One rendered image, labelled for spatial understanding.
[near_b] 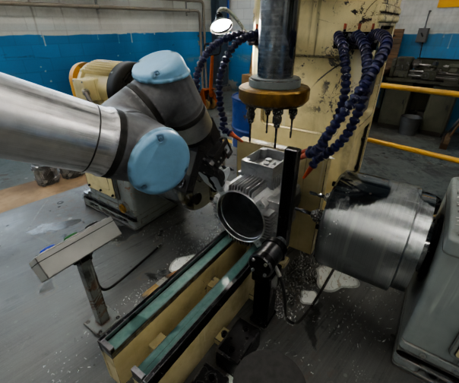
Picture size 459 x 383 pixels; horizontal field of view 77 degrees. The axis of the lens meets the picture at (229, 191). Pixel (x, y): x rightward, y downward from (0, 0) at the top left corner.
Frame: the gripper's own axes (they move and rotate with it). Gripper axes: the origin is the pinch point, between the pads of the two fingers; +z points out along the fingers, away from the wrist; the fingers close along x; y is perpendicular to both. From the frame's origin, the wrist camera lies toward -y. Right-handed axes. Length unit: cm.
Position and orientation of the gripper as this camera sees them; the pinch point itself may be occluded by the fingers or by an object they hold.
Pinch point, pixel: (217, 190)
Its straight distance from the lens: 77.3
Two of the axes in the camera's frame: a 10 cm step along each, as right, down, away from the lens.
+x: -8.2, -2.8, 4.9
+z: 2.8, 5.5, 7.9
